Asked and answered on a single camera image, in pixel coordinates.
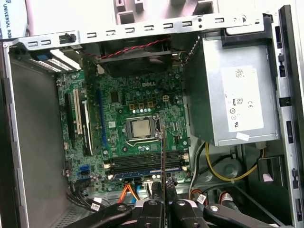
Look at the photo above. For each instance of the silver CPU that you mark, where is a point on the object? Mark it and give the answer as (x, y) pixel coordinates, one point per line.
(141, 128)

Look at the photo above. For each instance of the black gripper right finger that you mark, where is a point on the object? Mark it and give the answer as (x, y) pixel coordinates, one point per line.
(183, 216)

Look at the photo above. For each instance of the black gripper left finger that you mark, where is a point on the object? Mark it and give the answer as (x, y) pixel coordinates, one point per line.
(152, 213)

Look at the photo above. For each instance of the grey power supply unit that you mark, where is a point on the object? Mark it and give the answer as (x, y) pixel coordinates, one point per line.
(213, 95)

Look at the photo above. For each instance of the black RAM slot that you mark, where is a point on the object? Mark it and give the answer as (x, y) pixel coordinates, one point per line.
(133, 156)
(133, 162)
(133, 168)

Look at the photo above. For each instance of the green motherboard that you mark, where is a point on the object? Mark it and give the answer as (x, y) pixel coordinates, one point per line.
(118, 83)

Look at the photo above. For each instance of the black PC case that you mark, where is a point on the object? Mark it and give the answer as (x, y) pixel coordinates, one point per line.
(33, 118)

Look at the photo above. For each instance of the RAM stick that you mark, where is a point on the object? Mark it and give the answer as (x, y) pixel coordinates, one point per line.
(164, 154)

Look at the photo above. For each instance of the black case fan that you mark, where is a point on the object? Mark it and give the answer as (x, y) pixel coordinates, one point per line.
(133, 64)

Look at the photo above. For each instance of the CPU socket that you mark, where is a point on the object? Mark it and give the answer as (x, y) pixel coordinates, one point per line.
(155, 123)

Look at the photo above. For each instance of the pale blue teach pendant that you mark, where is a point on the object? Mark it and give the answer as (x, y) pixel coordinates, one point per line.
(12, 19)

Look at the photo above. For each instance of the grey parts rack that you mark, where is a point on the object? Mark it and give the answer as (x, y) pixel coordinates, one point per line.
(154, 12)

